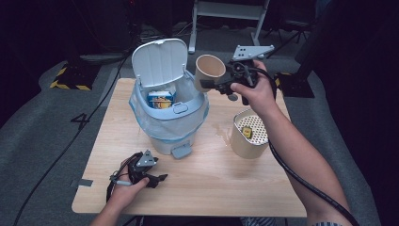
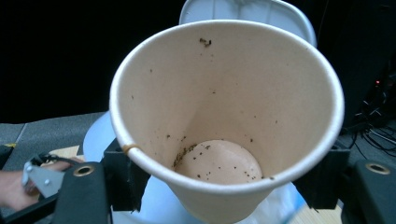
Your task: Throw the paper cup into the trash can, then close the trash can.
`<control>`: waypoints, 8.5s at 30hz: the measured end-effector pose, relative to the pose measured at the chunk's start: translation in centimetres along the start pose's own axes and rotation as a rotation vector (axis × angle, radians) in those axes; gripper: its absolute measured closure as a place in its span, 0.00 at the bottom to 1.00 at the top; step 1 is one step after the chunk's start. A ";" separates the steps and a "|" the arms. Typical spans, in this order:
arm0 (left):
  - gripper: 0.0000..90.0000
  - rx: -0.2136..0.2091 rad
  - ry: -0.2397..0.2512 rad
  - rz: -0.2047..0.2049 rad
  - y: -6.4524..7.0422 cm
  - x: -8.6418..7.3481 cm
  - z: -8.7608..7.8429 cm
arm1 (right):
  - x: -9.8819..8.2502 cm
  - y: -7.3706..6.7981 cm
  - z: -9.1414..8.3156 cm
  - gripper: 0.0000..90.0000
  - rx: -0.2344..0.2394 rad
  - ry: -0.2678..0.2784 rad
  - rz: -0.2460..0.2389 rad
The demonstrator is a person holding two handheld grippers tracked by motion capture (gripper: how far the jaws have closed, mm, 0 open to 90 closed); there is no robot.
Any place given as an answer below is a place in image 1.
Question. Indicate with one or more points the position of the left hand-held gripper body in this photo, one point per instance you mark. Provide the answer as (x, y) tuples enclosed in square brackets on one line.
[(141, 163)]

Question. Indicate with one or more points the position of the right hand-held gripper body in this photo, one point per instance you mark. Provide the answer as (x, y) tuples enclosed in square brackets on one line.
[(243, 70)]

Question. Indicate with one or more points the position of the beige paper cup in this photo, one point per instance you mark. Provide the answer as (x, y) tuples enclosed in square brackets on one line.
[(208, 67)]

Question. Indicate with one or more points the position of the blue printed snack box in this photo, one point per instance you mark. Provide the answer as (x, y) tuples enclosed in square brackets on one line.
[(160, 100)]

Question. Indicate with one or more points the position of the white pedal trash bin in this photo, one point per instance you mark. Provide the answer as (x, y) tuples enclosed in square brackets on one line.
[(160, 62)]

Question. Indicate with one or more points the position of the beige round container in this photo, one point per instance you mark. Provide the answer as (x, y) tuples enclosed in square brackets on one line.
[(244, 147)]

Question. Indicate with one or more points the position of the person's right hand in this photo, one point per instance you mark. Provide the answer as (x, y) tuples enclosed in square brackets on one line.
[(258, 92)]

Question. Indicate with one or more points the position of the person's left hand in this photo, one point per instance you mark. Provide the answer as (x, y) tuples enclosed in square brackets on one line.
[(125, 193)]

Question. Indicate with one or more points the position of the light blue plastic bin liner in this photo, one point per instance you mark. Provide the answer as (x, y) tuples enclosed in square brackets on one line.
[(171, 125)]

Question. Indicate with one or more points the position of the liquid spill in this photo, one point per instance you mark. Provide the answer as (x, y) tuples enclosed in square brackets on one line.
[(223, 133)]

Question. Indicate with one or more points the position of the black stand with base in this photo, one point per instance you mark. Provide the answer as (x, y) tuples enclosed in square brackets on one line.
[(298, 84)]

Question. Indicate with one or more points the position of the grey tape strip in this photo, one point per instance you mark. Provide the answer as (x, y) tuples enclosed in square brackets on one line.
[(85, 182)]

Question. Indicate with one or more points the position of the small yellow green scrap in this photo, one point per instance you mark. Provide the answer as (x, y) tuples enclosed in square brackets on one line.
[(247, 132)]

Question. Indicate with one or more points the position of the white perforated strainer insert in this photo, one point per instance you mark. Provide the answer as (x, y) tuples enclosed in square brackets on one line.
[(258, 130)]

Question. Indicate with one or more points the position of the black tripod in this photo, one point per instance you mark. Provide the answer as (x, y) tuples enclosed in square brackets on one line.
[(291, 31)]

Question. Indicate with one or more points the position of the white metal stand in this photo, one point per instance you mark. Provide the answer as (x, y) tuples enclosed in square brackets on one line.
[(226, 9)]

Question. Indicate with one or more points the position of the black yellow striped base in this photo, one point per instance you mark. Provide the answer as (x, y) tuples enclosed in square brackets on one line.
[(73, 78)]

